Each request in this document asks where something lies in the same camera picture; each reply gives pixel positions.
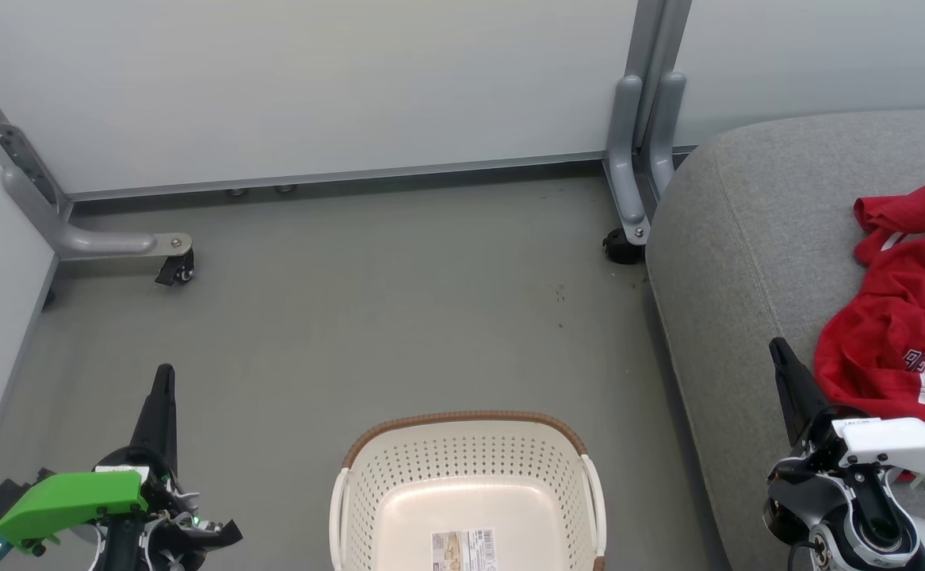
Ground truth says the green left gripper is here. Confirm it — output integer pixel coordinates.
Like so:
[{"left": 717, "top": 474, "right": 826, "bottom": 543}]
[{"left": 0, "top": 363, "right": 195, "bottom": 550}]

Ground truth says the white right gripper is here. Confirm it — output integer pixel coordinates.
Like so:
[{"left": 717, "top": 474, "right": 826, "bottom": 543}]
[{"left": 769, "top": 337, "right": 925, "bottom": 494}]

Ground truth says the red shirt white print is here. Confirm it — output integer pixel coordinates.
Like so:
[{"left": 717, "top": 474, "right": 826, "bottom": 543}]
[{"left": 813, "top": 171, "right": 925, "bottom": 483}]

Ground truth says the light grey fabric sofa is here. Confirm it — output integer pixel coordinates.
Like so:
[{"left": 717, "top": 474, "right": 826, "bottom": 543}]
[{"left": 644, "top": 107, "right": 925, "bottom": 571}]

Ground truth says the black caster wheel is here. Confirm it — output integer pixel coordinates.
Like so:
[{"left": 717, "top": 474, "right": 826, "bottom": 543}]
[
  {"left": 602, "top": 228, "right": 645, "bottom": 265},
  {"left": 155, "top": 248, "right": 195, "bottom": 287}
]

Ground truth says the white perforated basket brown rim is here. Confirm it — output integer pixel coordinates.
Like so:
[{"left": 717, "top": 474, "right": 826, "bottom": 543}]
[{"left": 329, "top": 410, "right": 608, "bottom": 571}]

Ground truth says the paper barcode label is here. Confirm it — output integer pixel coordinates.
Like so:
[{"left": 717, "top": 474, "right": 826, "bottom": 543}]
[{"left": 430, "top": 529, "right": 499, "bottom": 571}]

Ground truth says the grey partition post single foot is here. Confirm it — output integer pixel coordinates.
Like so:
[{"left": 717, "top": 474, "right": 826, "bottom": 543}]
[{"left": 0, "top": 44, "right": 193, "bottom": 263}]

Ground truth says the grey partition post double foot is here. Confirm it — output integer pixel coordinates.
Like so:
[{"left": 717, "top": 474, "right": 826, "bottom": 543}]
[{"left": 603, "top": 0, "right": 693, "bottom": 247}]

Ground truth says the grey partition base rail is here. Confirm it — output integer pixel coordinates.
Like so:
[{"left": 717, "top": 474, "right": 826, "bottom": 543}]
[{"left": 66, "top": 147, "right": 697, "bottom": 203}]

